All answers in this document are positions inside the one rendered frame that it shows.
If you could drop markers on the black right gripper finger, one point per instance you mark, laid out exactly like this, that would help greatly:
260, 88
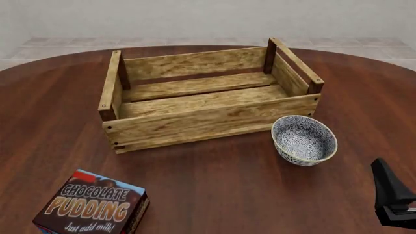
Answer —
388, 182

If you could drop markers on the wooden slat tray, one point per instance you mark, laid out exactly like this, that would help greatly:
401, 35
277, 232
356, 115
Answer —
208, 107

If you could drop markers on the chocolate pudding box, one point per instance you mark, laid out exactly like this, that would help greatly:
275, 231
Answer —
92, 207

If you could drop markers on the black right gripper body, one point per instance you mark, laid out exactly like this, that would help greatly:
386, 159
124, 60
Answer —
395, 218

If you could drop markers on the blue patterned bowl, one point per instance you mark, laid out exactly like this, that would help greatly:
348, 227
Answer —
304, 142

